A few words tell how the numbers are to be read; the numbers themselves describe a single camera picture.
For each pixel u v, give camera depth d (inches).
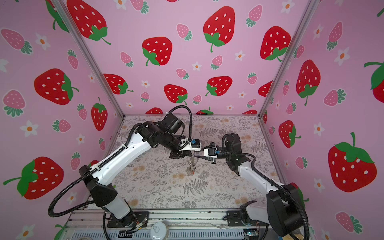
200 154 23.5
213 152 23.3
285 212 16.1
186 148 22.6
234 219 29.2
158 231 26.0
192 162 28.3
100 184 16.6
